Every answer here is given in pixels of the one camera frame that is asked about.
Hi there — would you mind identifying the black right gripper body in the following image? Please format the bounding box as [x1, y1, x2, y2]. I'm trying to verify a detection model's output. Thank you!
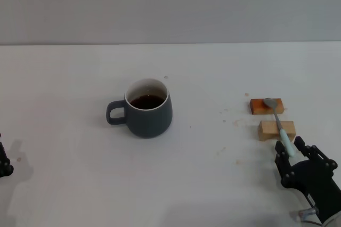
[291, 159, 341, 224]

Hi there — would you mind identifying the light blue handled spoon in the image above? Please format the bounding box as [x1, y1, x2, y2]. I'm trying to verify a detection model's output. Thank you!
[263, 98, 296, 158]

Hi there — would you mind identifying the dark grey ceramic cup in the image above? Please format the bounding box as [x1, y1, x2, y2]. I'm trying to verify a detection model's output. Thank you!
[106, 78, 173, 139]

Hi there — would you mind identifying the light wooden block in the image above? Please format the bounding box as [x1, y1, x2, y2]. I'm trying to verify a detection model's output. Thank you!
[257, 120, 297, 142]

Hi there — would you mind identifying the dark orange wooden block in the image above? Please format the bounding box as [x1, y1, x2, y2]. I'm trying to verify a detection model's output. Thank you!
[249, 98, 285, 116]

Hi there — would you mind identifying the grey cable with metal plug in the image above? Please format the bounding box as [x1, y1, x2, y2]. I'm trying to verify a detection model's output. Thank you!
[297, 207, 322, 225]

